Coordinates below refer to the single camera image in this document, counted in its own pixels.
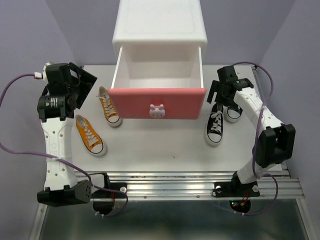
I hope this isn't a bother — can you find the black sneaker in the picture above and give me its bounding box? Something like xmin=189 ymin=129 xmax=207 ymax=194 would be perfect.
xmin=204 ymin=103 xmax=224 ymax=147
xmin=224 ymin=106 xmax=243 ymax=123

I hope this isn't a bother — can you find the black sneaker front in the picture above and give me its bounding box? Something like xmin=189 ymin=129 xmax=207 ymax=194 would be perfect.
xmin=204 ymin=103 xmax=224 ymax=147

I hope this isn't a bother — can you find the dark pink drawer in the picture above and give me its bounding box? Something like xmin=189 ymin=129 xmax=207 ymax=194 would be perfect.
xmin=107 ymin=46 xmax=206 ymax=120

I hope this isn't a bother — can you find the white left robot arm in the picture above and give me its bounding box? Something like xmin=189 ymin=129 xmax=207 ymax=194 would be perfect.
xmin=37 ymin=62 xmax=127 ymax=207

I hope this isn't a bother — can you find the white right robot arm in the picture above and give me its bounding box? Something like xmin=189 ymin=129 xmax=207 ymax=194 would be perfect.
xmin=207 ymin=65 xmax=296 ymax=198

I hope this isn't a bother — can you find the orange sneaker near cabinet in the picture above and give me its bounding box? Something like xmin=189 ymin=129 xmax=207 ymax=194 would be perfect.
xmin=97 ymin=86 xmax=122 ymax=128

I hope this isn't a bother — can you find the white shoe cabinet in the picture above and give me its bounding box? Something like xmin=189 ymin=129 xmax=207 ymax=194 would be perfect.
xmin=111 ymin=0 xmax=208 ymax=89

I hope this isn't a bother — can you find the orange sneaker front left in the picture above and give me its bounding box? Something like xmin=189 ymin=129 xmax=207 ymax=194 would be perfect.
xmin=75 ymin=114 xmax=107 ymax=157

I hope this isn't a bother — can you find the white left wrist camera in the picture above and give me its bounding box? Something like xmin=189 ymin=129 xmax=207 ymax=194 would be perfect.
xmin=33 ymin=61 xmax=54 ymax=82

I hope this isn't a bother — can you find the aluminium mounting rail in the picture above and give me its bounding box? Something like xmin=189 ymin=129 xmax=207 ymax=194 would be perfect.
xmin=39 ymin=170 xmax=306 ymax=201

